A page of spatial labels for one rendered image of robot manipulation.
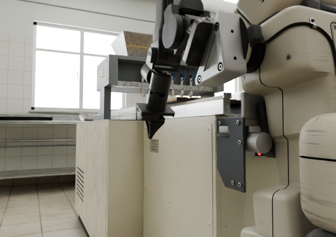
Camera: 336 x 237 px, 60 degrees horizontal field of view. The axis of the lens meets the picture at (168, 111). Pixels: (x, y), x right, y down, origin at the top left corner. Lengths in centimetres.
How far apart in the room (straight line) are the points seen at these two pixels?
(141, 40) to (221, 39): 118
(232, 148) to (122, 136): 95
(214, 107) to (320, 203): 68
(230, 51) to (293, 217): 32
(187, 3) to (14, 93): 404
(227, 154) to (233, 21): 30
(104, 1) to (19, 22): 132
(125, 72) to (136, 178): 58
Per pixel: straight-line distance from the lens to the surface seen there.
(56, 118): 451
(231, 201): 102
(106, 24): 496
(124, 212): 160
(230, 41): 53
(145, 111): 80
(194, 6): 70
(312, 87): 58
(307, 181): 35
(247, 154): 99
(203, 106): 103
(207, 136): 99
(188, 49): 55
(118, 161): 155
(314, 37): 57
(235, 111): 136
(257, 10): 68
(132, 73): 167
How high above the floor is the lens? 80
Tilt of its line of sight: 3 degrees up
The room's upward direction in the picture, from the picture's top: straight up
